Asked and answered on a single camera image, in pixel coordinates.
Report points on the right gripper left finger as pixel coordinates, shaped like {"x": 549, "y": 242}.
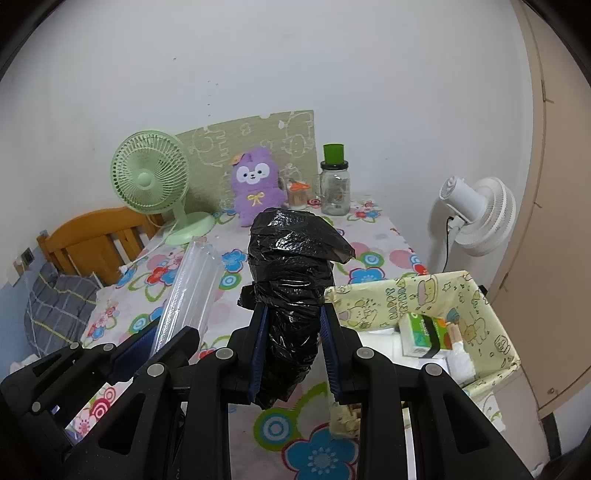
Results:
{"x": 173, "y": 423}

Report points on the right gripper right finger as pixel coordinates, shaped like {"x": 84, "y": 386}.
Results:
{"x": 414, "y": 421}

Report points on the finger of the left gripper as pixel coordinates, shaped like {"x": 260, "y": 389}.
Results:
{"x": 130, "y": 355}
{"x": 179, "y": 349}

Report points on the clear plastic bag pack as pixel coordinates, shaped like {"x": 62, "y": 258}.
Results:
{"x": 192, "y": 293}

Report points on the green tissue pack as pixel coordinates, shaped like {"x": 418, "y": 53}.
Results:
{"x": 424, "y": 337}

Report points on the black plastic bag bundle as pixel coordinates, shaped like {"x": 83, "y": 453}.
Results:
{"x": 291, "y": 254}

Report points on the grey plaid pillow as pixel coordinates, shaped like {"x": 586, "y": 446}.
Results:
{"x": 58, "y": 309}

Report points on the yellow patterned storage box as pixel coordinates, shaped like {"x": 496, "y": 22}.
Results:
{"x": 442, "y": 318}

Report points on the beige door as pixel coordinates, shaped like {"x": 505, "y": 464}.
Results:
{"x": 541, "y": 292}

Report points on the green desk fan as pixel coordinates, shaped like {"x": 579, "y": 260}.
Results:
{"x": 149, "y": 172}

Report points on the purple plush toy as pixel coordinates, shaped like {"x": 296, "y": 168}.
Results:
{"x": 255, "y": 181}

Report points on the toothpick jar orange lid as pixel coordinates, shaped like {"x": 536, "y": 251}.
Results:
{"x": 297, "y": 194}

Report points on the glass jar green lid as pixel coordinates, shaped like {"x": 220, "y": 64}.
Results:
{"x": 334, "y": 180}

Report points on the white standing fan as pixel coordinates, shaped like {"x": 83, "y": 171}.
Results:
{"x": 470, "y": 224}

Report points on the green patterned wall mat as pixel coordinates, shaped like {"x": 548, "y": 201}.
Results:
{"x": 290, "y": 137}

